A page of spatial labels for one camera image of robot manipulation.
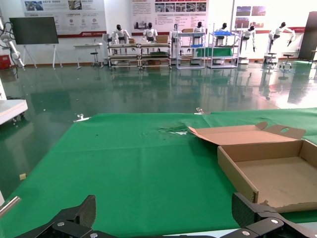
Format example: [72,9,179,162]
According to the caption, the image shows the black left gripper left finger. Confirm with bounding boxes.
[14,194,112,238]

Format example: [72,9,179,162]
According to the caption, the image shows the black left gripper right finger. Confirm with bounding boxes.
[224,192,317,238]

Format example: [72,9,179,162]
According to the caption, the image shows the cardboard box with torn rim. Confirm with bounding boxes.
[188,121,317,214]

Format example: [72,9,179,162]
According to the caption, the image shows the green table cloth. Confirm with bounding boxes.
[0,107,317,238]

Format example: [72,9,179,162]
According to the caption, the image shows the white wheeled cart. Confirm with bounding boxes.
[0,99,28,126]

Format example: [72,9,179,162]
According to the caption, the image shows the white metal shelf rack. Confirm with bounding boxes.
[207,23,240,69]
[175,31,207,69]

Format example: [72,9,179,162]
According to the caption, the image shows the black round stool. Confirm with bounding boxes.
[263,52,278,66]
[90,52,104,68]
[279,53,296,72]

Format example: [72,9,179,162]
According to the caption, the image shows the green panel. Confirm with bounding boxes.
[195,47,234,59]

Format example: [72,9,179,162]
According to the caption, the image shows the white tube workbench rack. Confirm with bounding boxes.
[107,43,142,71]
[139,42,172,71]

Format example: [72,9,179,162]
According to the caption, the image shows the small white table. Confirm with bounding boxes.
[73,42,104,70]

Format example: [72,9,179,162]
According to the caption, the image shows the red floor cabinet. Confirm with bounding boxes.
[0,55,12,70]

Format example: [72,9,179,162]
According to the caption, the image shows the black display on white stand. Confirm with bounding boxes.
[8,16,63,70]

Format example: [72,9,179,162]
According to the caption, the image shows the dark brown door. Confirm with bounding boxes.
[298,10,317,60]

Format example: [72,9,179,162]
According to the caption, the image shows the wall poster with landscape photos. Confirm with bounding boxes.
[234,5,306,32]

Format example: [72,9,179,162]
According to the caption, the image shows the white wall poster red stripe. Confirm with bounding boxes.
[23,0,107,38]

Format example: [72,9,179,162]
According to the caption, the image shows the wall poster with photo row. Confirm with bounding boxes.
[130,0,210,37]

